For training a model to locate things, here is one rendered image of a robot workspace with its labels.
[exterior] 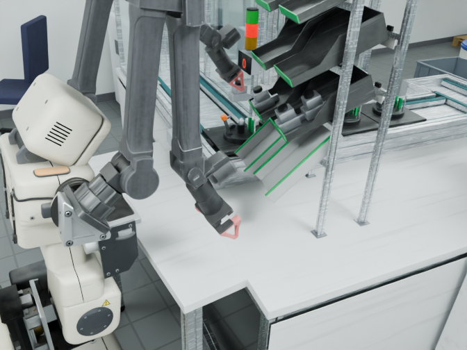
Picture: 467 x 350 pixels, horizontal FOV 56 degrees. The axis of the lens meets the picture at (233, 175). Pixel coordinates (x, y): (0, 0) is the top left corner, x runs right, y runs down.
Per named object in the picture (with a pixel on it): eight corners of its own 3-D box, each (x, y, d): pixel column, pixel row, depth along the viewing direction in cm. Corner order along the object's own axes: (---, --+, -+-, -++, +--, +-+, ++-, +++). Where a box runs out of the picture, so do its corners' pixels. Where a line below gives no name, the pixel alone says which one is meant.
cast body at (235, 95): (232, 102, 162) (233, 84, 158) (227, 98, 165) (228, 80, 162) (252, 100, 165) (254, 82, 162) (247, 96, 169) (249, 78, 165)
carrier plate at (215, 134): (224, 160, 161) (224, 154, 160) (201, 132, 180) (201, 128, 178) (281, 149, 170) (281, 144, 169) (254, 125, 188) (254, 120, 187)
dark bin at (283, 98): (261, 121, 134) (253, 102, 129) (250, 105, 144) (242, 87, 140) (344, 80, 133) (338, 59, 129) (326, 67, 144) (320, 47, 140)
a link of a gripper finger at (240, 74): (244, 80, 165) (231, 61, 159) (252, 86, 159) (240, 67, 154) (230, 92, 165) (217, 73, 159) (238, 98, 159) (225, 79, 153)
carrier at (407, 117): (383, 130, 188) (390, 103, 181) (349, 110, 207) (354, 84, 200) (426, 122, 197) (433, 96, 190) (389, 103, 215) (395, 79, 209)
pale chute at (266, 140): (252, 178, 143) (243, 171, 141) (242, 159, 154) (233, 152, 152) (316, 119, 137) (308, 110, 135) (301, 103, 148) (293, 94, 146)
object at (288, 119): (281, 134, 125) (274, 114, 121) (276, 128, 129) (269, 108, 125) (308, 121, 125) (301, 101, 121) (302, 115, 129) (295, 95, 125)
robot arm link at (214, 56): (200, 47, 151) (208, 50, 147) (215, 34, 152) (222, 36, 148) (210, 62, 156) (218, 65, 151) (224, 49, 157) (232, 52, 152)
